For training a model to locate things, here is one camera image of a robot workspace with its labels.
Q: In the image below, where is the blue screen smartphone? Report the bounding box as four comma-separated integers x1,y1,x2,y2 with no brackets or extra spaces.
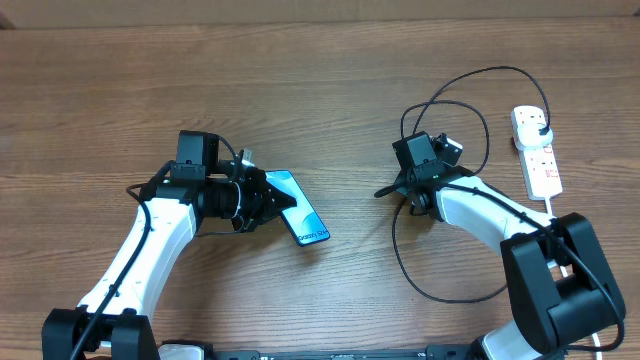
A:
266,170,330,247

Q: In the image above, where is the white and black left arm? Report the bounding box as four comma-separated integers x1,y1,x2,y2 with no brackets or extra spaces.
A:
41,130,296,360

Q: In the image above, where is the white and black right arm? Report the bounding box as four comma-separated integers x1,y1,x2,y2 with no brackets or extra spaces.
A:
375,132,626,359

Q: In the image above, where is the white charger plug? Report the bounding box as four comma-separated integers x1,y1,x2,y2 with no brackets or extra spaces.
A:
513,123,554,151

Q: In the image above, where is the white power strip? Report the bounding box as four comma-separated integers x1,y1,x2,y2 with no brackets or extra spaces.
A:
510,104,564,202

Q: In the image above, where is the white power strip cord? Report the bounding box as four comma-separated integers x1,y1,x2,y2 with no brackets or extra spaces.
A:
543,197,604,360

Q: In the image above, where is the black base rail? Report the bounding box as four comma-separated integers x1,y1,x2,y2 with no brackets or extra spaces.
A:
157,339,481,360

